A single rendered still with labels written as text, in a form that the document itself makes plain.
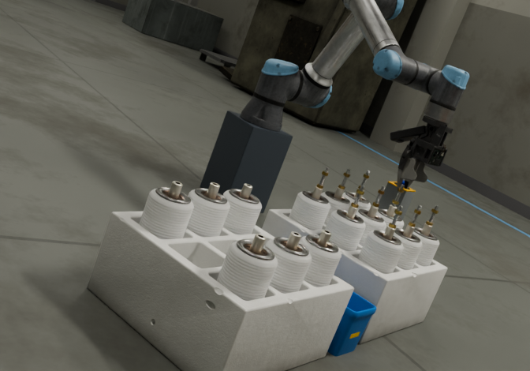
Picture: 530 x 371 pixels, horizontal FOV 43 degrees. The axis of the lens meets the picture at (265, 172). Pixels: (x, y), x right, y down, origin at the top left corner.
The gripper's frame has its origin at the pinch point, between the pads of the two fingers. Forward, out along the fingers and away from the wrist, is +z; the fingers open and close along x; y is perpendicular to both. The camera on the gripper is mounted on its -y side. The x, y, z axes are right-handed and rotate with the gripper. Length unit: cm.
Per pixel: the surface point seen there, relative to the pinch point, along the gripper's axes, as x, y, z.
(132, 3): 238, -570, 10
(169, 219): -82, 6, 14
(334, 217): -28.0, 3.5, 11.1
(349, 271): -29.3, 15.2, 20.5
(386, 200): 12.1, -10.3, 9.6
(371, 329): -24.6, 24.5, 31.4
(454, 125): 302, -172, -3
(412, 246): -12.0, 18.3, 11.3
